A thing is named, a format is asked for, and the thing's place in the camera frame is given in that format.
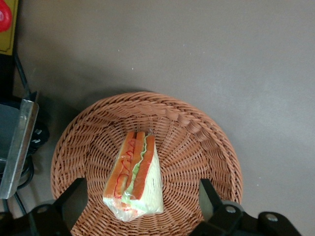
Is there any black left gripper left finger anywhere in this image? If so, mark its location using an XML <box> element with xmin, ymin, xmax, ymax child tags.
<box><xmin>31</xmin><ymin>178</ymin><xmax>88</xmax><ymax>236</ymax></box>

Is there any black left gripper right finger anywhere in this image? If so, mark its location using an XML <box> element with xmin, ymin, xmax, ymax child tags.
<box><xmin>189</xmin><ymin>178</ymin><xmax>245</xmax><ymax>236</ymax></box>

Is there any plastic triangle sandwich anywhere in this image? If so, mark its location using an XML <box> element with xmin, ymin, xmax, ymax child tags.
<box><xmin>102</xmin><ymin>131</ymin><xmax>164</xmax><ymax>223</ymax></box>

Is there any round brown wicker basket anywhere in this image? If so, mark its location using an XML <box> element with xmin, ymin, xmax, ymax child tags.
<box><xmin>50</xmin><ymin>91</ymin><xmax>243</xmax><ymax>236</ymax></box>

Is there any black yellow sealing machine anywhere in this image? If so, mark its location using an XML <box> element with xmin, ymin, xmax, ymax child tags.
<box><xmin>0</xmin><ymin>0</ymin><xmax>20</xmax><ymax>99</ymax></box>

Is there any red round emergency button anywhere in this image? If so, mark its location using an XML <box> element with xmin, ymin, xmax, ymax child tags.
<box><xmin>0</xmin><ymin>2</ymin><xmax>13</xmax><ymax>34</ymax></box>

